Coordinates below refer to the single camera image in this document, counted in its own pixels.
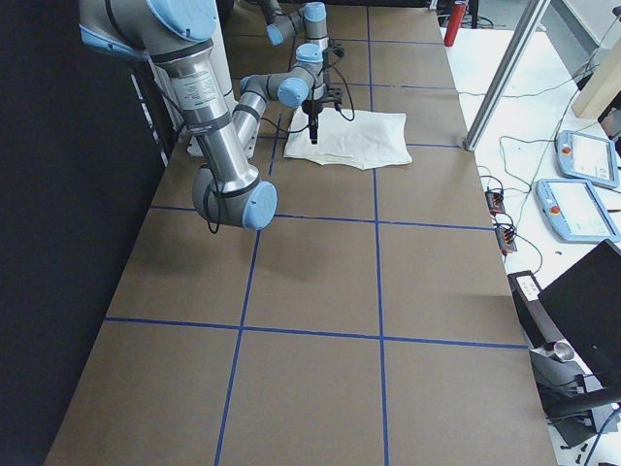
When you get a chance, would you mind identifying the red cylinder tube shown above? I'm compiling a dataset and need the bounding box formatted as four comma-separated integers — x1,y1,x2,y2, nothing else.
443,1,468,48

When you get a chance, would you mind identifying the blue teach pendant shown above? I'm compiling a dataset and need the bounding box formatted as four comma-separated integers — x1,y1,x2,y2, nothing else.
535,179,620,244
556,130,620,189

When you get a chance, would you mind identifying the black monitor screen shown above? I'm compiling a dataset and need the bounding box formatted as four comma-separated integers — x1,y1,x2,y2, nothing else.
539,240,620,386

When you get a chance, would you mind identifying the silver metal knob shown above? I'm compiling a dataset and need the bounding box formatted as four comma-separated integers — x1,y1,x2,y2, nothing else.
542,341,575,363

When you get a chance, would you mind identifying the orange connector block far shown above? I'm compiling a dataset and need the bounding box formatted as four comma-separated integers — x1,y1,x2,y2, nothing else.
483,175,506,216

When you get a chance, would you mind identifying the near blue teach pendant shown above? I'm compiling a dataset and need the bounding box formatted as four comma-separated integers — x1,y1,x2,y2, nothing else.
535,179,620,244

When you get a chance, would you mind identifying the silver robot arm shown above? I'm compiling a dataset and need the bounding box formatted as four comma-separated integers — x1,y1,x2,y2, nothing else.
79,0,341,231
257,0,345,68

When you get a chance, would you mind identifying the far blue teach pendant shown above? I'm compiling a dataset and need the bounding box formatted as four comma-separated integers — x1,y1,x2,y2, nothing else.
556,130,620,189

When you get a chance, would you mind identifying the cream long-sleeve cat shirt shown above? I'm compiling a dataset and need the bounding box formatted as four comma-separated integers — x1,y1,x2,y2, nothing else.
284,108,412,170

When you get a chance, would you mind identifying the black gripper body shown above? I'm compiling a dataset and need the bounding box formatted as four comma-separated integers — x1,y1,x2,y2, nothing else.
322,41,345,68
302,85,343,126

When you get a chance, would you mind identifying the aluminium frame post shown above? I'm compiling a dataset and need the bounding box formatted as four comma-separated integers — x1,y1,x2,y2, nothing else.
463,0,551,151

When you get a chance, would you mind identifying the beige wooden board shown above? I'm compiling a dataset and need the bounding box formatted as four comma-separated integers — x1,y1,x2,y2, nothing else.
572,41,621,119

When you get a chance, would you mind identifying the black box white label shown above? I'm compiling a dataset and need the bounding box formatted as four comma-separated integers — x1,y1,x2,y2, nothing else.
507,271,565,348

